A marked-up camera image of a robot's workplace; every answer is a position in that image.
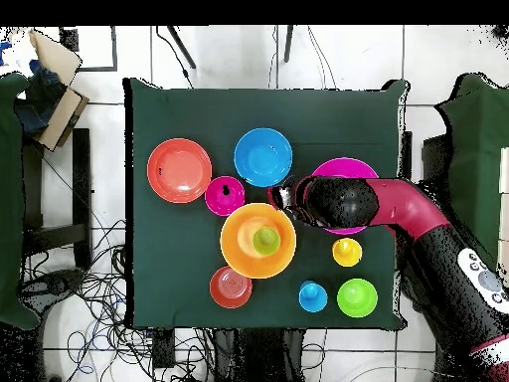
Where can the yellow cup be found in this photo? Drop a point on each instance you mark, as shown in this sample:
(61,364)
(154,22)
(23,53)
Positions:
(350,254)

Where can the large orange bowl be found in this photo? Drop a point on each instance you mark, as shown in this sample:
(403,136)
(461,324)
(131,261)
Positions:
(238,254)

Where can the dark blue cloth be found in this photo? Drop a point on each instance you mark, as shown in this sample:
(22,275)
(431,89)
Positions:
(39,99)

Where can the green cup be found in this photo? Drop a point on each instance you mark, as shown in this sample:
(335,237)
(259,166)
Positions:
(266,240)

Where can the dark green tablecloth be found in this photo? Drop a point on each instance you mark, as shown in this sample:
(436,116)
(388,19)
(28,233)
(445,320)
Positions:
(199,115)

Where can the black cabinet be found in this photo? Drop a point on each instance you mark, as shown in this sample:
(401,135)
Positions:
(435,163)

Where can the small crimson bowl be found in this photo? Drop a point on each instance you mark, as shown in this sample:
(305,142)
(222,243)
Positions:
(218,201)

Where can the dark green side cloth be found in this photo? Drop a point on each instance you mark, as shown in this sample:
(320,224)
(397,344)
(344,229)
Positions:
(10,199)
(477,139)

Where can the small red-orange bowl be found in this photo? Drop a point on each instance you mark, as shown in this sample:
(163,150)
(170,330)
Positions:
(230,287)

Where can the blue cup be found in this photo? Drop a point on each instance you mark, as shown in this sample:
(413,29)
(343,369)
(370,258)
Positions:
(314,299)

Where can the blue bowl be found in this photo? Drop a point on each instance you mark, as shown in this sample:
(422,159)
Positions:
(262,157)

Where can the large magenta bowl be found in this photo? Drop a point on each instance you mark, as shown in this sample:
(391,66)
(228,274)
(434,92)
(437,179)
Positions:
(344,169)

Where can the black tripod leg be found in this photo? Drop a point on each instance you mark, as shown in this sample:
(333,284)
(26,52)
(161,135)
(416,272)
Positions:
(288,43)
(181,45)

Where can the cardboard box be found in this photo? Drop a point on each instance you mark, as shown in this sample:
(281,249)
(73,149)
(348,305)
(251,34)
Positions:
(59,57)

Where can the green bowl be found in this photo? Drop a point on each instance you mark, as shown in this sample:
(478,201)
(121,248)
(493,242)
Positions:
(357,297)

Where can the wide red-orange bowl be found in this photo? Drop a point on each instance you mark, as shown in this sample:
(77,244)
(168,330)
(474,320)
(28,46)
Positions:
(179,170)

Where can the black stool frame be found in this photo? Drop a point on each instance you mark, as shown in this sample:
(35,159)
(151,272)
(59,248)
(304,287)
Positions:
(81,179)

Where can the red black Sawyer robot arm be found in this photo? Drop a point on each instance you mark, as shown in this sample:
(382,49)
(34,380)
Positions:
(405,207)

